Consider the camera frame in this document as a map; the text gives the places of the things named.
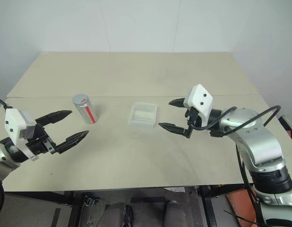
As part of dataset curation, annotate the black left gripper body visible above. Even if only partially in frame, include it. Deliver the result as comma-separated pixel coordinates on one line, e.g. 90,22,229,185
24,123,57,157

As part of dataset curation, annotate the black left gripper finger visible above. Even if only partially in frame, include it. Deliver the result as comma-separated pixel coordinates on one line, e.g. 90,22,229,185
35,109,73,126
53,130,89,155

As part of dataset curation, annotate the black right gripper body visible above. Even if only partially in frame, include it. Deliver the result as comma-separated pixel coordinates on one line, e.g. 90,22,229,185
184,106,203,128

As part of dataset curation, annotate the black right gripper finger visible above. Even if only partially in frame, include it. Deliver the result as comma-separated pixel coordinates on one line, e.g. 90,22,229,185
158,122,194,140
168,97,186,108

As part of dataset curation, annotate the silver can with red stripe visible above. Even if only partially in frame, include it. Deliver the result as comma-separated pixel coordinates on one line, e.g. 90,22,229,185
72,94,99,124

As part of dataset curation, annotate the clear plastic tray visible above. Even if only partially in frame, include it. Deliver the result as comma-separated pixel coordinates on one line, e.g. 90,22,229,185
127,102,159,129

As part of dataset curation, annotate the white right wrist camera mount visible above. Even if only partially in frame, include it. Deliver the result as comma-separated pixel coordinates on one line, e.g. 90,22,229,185
183,83,214,121

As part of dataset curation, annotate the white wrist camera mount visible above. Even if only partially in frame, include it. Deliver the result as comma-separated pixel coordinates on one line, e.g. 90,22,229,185
4,107,40,162
183,83,214,121

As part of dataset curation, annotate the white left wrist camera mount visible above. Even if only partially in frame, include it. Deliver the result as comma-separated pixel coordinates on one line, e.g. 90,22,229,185
4,107,40,162

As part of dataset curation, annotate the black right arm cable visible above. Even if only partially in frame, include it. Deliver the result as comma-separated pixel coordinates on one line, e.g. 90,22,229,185
190,105,282,131

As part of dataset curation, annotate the black table frame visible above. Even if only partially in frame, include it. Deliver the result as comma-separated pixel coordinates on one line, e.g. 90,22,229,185
3,179,255,227

